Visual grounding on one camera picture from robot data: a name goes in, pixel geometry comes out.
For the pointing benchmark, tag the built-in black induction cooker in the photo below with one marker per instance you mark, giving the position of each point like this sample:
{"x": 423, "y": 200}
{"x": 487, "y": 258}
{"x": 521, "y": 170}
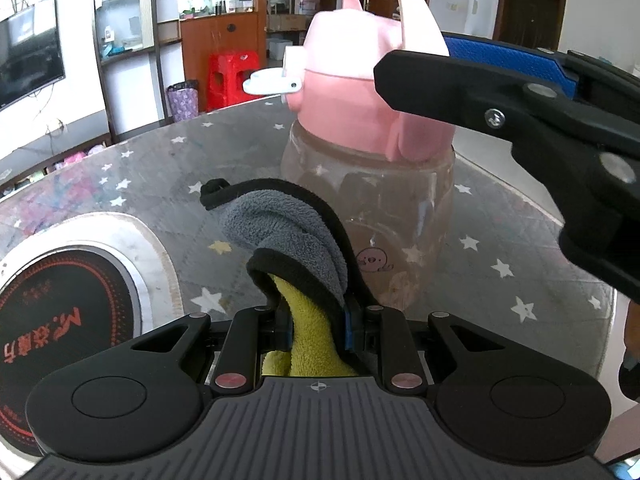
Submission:
{"x": 50, "y": 310}

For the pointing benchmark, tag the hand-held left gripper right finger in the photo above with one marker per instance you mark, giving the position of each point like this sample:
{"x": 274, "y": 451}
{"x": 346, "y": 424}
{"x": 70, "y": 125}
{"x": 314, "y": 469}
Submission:
{"x": 351, "y": 327}

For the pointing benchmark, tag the black flat screen television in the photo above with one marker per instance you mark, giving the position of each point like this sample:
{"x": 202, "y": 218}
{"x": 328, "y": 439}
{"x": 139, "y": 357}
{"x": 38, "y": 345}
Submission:
{"x": 30, "y": 55}

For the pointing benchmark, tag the pink lidded water bottle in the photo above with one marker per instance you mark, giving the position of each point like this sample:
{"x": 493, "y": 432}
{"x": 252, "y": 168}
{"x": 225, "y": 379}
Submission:
{"x": 360, "y": 110}

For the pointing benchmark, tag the brown wooden display cabinet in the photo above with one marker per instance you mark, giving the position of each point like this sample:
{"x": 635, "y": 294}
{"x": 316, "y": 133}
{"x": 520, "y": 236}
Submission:
{"x": 220, "y": 35}

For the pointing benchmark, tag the purple patterned wastebasket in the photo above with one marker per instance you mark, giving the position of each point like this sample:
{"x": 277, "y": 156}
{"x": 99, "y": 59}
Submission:
{"x": 182, "y": 102}

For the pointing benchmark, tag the dark framed glass shelf unit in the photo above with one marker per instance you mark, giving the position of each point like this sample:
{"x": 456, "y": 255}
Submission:
{"x": 125, "y": 35}

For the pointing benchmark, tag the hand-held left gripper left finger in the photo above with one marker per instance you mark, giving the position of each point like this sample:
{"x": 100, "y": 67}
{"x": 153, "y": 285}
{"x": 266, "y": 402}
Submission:
{"x": 267, "y": 332}

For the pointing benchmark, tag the white storage bin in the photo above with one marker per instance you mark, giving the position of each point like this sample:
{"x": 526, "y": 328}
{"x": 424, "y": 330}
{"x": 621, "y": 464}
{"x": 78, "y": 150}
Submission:
{"x": 279, "y": 49}

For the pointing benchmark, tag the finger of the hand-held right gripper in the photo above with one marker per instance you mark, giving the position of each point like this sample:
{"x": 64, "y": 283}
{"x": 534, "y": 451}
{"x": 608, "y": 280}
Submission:
{"x": 500, "y": 57}
{"x": 450, "y": 85}

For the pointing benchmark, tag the low dark television stand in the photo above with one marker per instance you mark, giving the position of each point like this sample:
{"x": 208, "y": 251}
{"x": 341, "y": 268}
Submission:
{"x": 75, "y": 156}

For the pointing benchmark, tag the red plastic stool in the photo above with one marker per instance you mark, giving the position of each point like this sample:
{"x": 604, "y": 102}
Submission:
{"x": 232, "y": 80}

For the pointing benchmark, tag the grey and yellow cleaning cloth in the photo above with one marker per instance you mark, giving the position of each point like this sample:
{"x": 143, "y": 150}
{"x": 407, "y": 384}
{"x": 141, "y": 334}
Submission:
{"x": 280, "y": 225}

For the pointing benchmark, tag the dark brown door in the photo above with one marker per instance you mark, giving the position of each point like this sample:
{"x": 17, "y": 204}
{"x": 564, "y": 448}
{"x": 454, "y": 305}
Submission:
{"x": 530, "y": 15}

